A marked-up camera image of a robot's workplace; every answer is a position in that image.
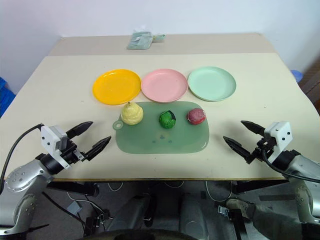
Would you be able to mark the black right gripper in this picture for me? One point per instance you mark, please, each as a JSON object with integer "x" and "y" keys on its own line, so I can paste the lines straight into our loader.
{"x": 262, "y": 148}

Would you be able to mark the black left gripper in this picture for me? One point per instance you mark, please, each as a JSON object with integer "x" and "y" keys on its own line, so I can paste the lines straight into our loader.
{"x": 72, "y": 153}

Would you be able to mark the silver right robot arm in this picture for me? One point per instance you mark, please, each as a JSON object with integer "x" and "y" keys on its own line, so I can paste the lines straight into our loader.
{"x": 303, "y": 167}

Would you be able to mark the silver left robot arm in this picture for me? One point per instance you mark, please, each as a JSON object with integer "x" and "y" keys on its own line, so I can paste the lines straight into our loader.
{"x": 23, "y": 175}

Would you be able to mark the red round fruit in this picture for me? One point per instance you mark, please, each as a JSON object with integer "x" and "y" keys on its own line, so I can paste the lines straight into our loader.
{"x": 196, "y": 116}

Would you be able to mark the yellow plate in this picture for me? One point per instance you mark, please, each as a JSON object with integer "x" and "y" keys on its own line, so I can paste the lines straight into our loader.
{"x": 116, "y": 86}

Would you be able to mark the light green plate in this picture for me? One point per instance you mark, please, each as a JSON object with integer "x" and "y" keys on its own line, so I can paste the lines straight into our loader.
{"x": 212, "y": 83}

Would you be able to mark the green vegetable toy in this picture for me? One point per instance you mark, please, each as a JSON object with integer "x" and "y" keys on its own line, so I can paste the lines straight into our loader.
{"x": 167, "y": 119}

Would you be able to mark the pink plate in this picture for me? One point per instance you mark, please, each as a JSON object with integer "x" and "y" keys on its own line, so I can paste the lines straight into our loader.
{"x": 164, "y": 85}

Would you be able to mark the yellow pear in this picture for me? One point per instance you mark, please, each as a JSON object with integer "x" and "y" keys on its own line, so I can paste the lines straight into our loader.
{"x": 132, "y": 114}

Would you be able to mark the green translucent cutting mat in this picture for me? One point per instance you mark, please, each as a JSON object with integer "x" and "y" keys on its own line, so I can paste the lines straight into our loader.
{"x": 162, "y": 142}

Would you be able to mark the small grey floor box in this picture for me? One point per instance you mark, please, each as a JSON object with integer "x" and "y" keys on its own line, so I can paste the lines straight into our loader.
{"x": 74, "y": 208}

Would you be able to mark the grey robot leg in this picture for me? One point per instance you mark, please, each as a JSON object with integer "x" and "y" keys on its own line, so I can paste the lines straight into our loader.
{"x": 197, "y": 215}
{"x": 130, "y": 212}

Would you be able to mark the blue plastic crate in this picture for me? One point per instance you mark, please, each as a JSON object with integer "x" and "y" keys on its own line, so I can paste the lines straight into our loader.
{"x": 5, "y": 96}

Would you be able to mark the green plastic packet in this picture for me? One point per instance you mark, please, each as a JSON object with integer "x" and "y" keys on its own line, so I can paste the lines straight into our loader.
{"x": 139, "y": 40}

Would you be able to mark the small crumpled green wrapper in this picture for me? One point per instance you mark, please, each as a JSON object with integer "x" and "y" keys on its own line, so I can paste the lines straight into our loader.
{"x": 159, "y": 37}

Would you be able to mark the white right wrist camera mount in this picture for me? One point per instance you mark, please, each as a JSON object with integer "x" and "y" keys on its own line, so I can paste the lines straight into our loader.
{"x": 281, "y": 136}

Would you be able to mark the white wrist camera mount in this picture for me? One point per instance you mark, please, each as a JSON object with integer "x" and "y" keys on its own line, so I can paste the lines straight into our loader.
{"x": 49, "y": 139}
{"x": 281, "y": 136}

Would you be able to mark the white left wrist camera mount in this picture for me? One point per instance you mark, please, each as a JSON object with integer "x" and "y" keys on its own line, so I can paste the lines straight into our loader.
{"x": 49, "y": 139}

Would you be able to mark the black table frame bar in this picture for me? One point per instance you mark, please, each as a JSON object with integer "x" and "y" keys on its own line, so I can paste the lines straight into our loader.
{"x": 257, "y": 186}
{"x": 75, "y": 188}

